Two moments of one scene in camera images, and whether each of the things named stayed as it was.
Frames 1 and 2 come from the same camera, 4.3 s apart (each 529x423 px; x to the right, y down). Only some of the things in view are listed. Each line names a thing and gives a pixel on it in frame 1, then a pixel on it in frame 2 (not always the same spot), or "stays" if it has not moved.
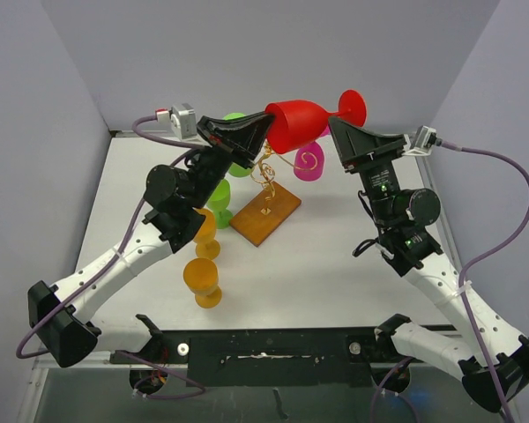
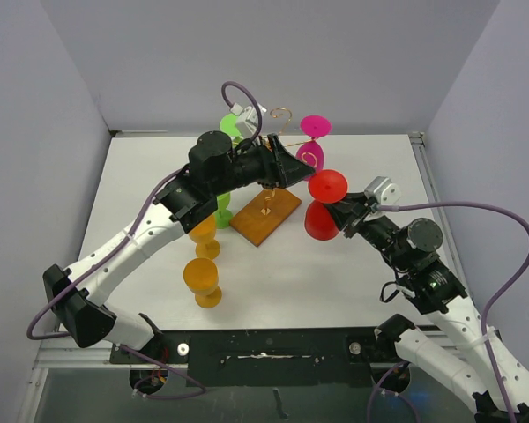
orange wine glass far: (206, 247) stays
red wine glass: (295, 122) → (326, 186)
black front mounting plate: (331, 358) stays
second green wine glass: (219, 202) stays
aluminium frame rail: (100, 357) stays
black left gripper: (236, 144) → (280, 168)
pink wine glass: (309, 161) stays
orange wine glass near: (201, 279) stays
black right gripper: (353, 144) → (345, 209)
